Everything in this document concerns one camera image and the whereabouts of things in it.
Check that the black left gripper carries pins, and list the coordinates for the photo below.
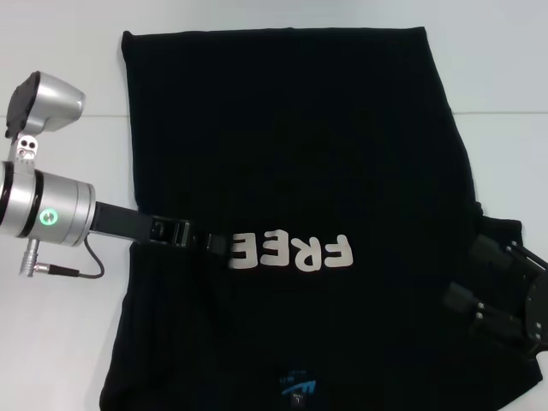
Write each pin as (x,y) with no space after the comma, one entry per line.
(137,224)

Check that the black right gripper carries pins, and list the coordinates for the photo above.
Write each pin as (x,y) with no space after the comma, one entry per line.
(537,312)

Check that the black shirt with FREE print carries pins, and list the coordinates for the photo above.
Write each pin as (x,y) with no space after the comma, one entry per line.
(299,128)

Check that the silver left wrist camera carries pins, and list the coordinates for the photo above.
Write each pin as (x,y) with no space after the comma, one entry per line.
(47,105)

